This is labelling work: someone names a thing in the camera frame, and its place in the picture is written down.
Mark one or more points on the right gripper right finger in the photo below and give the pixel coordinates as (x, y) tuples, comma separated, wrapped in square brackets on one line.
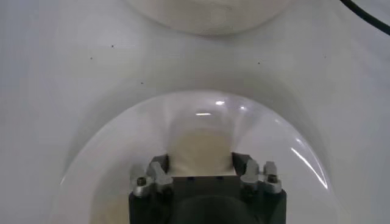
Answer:
[(253, 176)]

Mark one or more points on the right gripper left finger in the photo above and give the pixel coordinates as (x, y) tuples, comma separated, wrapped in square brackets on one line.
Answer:
[(155, 178)]

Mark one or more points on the white round plate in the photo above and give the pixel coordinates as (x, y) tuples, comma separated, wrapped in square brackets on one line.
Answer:
[(122, 152)]

